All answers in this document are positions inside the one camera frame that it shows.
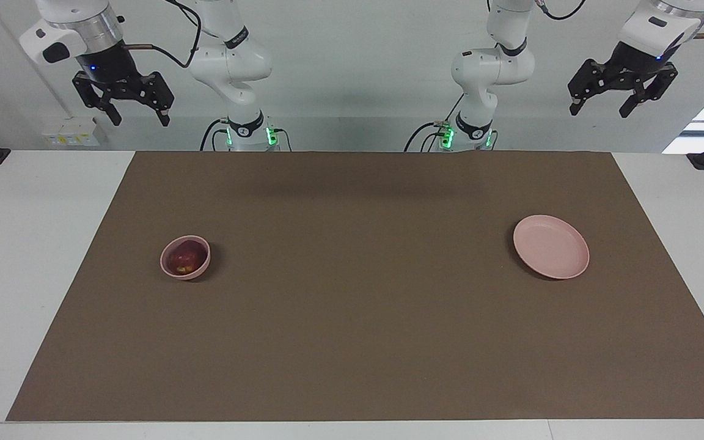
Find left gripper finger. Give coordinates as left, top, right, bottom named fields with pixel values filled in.
left=618, top=63, right=679, bottom=119
left=568, top=58, right=604, bottom=117

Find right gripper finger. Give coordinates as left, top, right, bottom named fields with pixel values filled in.
left=71, top=72, right=122, bottom=127
left=137, top=72, right=175, bottom=128

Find dark red apple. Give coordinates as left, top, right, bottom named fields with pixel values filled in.
left=167, top=241, right=204, bottom=274

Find pink bowl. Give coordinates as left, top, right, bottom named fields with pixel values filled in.
left=159, top=235, right=211, bottom=281

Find pink plate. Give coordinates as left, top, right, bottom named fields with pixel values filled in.
left=513, top=215, right=590, bottom=280

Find brown table mat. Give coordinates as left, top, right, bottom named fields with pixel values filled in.
left=5, top=151, right=704, bottom=422

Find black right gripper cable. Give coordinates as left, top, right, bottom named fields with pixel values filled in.
left=122, top=0, right=204, bottom=69

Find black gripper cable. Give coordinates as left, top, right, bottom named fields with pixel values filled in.
left=122, top=0, right=204, bottom=69
left=520, top=0, right=704, bottom=40

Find white wall socket box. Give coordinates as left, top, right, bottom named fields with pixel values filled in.
left=42, top=116, right=108, bottom=147

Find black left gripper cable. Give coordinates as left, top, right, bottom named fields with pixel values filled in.
left=520, top=0, right=704, bottom=40

